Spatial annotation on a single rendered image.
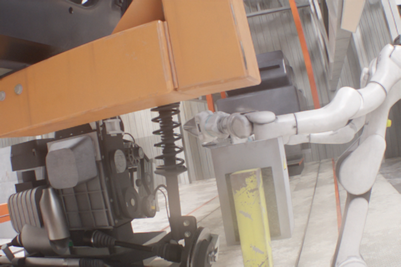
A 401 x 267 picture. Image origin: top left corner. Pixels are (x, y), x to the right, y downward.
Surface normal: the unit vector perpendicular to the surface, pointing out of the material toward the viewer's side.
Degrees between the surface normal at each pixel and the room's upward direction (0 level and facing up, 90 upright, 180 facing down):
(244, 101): 90
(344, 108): 83
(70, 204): 90
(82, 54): 90
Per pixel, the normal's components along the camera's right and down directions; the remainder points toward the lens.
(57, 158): -0.32, 0.04
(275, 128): 0.04, 0.28
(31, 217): -0.54, 0.08
